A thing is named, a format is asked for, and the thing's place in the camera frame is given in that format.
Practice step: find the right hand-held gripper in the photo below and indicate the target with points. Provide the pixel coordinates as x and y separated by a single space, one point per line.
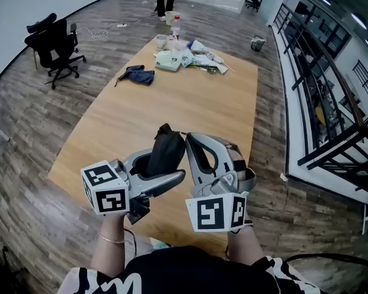
214 213

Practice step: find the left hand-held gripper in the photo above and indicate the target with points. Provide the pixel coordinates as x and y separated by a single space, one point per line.
110 199

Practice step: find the black cylindrical pouch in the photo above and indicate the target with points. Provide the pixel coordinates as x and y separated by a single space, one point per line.
167 155

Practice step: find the person's left forearm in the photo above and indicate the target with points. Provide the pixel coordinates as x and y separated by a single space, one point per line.
110 251

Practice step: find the person's right forearm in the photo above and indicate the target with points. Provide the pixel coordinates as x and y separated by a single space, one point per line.
245 247

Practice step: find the person's right hand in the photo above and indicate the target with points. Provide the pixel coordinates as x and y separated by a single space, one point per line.
236 156

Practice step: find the person's white shoe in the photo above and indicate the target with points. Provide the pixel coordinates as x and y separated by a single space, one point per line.
159 243

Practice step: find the white paper scrap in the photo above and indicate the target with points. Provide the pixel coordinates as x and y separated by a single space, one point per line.
284 177

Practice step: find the dark blue cloth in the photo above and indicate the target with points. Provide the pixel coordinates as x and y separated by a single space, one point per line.
139 76

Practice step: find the thin wooden stick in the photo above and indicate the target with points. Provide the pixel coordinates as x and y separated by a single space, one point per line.
227 66

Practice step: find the pile of white packets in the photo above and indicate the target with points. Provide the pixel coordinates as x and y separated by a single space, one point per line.
210 64

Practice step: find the green print packet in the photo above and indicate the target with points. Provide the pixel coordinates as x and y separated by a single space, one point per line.
187 58

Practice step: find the person's black white shirt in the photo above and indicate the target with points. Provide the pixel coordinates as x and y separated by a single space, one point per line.
196 271

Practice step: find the white tissue packet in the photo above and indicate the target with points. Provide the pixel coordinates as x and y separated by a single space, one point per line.
167 60

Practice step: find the white blue plastic bag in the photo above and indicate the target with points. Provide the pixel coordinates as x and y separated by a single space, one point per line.
199 47

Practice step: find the black metal railing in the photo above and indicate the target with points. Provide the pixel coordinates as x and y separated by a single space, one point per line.
334 161

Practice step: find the black trash bin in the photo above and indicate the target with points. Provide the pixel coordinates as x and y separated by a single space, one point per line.
258 44

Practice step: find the white cup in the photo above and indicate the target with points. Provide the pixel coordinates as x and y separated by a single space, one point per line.
161 42

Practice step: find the clear bottle red cap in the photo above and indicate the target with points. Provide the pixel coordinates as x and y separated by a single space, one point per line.
175 31

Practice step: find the white power strip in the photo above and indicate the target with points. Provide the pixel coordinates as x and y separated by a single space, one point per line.
122 25

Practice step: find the cream plastic bucket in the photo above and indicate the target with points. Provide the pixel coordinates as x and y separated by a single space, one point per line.
171 18

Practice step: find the black headrest office chair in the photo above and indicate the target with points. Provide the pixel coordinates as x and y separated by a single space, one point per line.
53 44

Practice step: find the small wooden-legged table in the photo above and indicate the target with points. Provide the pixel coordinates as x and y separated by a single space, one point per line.
36 58

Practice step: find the small black office chair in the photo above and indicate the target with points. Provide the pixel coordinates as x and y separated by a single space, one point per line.
254 2

